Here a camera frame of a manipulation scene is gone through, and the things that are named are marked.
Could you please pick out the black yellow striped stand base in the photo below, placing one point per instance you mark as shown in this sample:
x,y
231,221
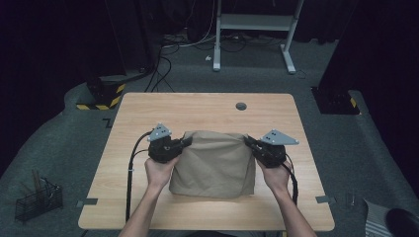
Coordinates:
x,y
105,95

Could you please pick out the white metal stand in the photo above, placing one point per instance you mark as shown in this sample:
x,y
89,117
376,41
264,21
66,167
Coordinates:
x,y
255,22

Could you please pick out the grey striped cloth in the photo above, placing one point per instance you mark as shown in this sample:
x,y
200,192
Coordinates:
x,y
375,220

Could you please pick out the black rounded object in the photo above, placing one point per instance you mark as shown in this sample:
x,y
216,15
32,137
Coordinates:
x,y
403,223

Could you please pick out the khaki shorts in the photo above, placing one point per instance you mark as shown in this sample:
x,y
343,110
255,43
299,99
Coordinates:
x,y
214,164

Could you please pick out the person's left hand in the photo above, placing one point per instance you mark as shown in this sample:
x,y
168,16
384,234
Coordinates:
x,y
159,174

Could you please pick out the person's right hand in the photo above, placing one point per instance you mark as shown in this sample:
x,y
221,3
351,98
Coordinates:
x,y
275,177

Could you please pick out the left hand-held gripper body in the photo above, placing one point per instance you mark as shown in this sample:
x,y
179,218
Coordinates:
x,y
163,149

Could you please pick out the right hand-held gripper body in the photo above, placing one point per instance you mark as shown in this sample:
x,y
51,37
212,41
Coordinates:
x,y
271,153

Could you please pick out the grey table grommet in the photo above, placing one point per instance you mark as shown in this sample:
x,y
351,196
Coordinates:
x,y
241,106

